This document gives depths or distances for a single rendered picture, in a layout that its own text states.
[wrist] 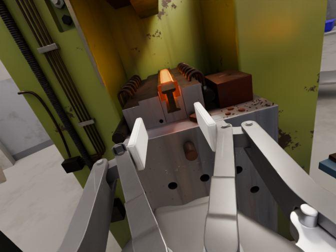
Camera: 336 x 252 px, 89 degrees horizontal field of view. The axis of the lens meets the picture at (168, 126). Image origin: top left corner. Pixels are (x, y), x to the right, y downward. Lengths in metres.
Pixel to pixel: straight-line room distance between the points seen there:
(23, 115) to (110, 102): 3.35
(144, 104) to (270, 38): 0.42
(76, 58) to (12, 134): 3.46
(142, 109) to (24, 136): 3.62
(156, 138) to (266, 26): 0.44
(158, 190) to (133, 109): 0.22
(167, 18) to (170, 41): 0.09
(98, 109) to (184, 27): 0.54
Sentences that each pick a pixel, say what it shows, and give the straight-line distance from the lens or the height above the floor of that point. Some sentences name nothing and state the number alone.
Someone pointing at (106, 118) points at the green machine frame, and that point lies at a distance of 0.61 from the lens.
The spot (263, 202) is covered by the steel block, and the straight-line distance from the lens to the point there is 0.60.
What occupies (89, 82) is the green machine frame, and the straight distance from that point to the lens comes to 0.59.
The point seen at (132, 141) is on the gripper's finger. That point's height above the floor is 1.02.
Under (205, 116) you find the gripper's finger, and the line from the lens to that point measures 0.17.
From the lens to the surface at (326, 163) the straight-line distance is 0.53.
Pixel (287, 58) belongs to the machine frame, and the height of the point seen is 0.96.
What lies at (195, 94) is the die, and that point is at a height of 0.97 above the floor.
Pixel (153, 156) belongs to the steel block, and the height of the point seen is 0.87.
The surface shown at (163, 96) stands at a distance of 0.40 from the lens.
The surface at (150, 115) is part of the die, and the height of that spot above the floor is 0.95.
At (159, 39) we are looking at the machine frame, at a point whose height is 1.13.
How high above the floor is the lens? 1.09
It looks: 24 degrees down
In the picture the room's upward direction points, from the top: 17 degrees counter-clockwise
